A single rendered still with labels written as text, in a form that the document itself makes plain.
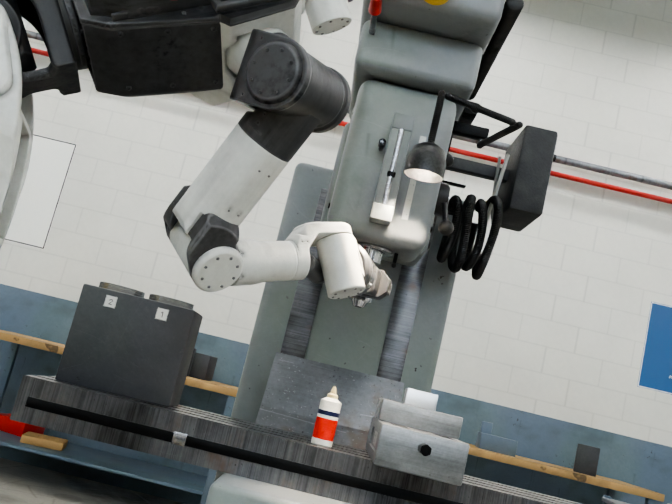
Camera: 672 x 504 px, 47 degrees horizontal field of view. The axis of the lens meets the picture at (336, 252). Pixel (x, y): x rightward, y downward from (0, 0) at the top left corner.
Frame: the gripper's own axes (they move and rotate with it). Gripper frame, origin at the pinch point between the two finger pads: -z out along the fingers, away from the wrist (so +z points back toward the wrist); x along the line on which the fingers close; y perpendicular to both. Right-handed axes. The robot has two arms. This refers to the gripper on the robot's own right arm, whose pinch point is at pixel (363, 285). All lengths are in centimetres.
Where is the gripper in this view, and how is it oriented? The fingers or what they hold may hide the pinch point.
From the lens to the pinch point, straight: 152.2
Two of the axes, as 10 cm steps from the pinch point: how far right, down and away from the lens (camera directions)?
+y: -2.4, 9.5, -1.8
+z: -2.1, -2.4, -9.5
